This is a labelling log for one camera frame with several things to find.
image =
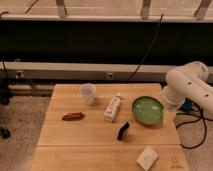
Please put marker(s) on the brown sausage toy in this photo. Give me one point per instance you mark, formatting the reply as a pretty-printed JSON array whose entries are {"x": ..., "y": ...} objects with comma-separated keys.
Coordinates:
[{"x": 73, "y": 116}]

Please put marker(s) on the black object on floor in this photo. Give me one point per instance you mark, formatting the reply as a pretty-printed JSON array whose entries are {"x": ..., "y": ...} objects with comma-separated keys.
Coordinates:
[{"x": 4, "y": 133}]

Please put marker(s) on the wall power outlet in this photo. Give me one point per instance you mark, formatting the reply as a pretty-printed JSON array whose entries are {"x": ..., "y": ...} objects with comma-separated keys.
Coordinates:
[{"x": 109, "y": 75}]

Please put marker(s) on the white plastic bottle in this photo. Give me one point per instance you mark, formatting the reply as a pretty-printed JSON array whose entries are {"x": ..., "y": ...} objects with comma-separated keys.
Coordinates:
[{"x": 113, "y": 108}]

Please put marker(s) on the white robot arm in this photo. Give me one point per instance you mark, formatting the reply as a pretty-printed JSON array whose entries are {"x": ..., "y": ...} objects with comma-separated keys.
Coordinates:
[{"x": 188, "y": 81}]

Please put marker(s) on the blue object behind arm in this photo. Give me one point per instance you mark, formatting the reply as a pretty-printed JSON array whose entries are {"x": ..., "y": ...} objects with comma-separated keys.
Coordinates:
[{"x": 187, "y": 106}]

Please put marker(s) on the clear plastic cup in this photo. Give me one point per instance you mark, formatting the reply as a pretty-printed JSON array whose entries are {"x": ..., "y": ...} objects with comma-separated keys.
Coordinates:
[{"x": 88, "y": 92}]

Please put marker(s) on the white square sponge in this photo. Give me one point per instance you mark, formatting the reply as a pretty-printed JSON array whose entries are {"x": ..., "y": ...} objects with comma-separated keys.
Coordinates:
[{"x": 147, "y": 158}]

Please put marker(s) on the green bowl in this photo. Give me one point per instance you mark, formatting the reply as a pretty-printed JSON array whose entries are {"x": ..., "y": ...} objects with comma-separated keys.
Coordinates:
[{"x": 148, "y": 110}]

